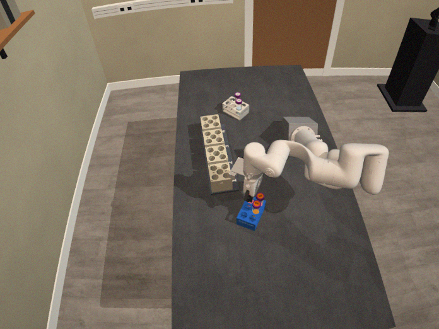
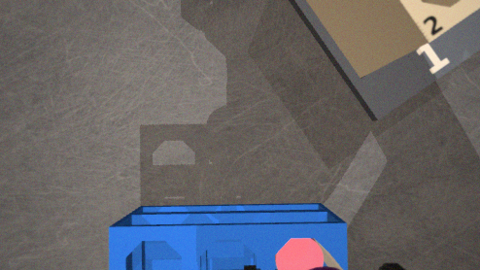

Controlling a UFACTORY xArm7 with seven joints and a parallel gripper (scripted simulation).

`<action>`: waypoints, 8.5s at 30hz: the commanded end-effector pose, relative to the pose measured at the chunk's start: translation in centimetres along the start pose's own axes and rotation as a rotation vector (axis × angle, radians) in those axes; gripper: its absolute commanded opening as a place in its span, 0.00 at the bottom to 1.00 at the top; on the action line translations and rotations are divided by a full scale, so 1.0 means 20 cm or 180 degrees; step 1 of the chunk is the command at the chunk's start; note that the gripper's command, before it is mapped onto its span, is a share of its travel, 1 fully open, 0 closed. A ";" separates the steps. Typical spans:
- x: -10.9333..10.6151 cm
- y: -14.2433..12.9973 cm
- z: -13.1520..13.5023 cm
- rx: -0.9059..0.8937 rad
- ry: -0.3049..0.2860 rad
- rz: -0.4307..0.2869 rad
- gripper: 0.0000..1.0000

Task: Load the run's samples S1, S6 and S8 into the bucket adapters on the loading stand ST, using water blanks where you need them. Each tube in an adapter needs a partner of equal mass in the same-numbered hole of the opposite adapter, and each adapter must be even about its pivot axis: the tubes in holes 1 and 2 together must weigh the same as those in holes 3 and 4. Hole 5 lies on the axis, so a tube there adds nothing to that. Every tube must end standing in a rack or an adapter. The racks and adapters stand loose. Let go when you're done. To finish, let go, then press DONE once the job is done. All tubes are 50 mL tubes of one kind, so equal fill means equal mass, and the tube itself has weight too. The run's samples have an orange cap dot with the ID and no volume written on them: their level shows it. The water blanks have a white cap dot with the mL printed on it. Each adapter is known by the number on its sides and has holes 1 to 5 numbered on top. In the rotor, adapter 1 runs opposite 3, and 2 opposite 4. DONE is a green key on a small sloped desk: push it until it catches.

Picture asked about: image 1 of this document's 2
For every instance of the beige tube rack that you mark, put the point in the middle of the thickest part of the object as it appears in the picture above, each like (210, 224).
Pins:
(230, 109)

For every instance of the beige bucket adapter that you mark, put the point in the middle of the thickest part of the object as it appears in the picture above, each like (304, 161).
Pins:
(216, 154)
(211, 123)
(219, 177)
(213, 137)

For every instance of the blue tube rack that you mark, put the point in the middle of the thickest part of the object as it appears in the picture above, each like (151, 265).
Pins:
(245, 217)

